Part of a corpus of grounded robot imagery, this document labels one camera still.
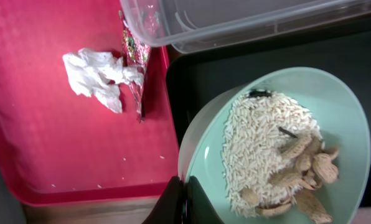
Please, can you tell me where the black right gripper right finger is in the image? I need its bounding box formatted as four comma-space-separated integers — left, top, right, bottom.
184, 176, 223, 224

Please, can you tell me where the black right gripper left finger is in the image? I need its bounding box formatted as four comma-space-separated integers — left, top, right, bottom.
143, 176, 184, 224

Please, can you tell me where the green bowl with rice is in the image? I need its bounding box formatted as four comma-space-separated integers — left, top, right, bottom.
178, 67, 371, 224

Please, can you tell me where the white napkin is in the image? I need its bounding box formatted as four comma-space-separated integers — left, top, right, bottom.
62, 48, 144, 113

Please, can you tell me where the red snack wrapper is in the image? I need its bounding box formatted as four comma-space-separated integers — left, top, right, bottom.
118, 10, 151, 123

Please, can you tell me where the red plastic tray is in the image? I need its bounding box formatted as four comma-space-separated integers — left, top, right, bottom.
0, 0, 179, 206

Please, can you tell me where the clear plastic bin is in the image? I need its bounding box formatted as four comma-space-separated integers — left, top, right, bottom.
120, 0, 371, 54

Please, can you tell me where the black plastic bin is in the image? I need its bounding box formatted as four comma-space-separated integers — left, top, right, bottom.
166, 14, 371, 207

